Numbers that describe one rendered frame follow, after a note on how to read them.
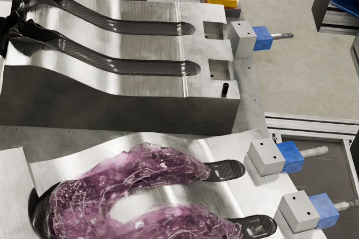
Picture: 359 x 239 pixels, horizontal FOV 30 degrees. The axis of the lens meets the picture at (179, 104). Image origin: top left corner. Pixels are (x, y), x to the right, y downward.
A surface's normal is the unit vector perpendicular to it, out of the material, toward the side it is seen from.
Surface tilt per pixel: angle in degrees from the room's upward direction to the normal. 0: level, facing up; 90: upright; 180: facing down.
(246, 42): 90
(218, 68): 90
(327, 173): 0
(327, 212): 0
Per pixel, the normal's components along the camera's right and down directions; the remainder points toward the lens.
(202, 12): 0.14, -0.72
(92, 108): 0.06, 0.69
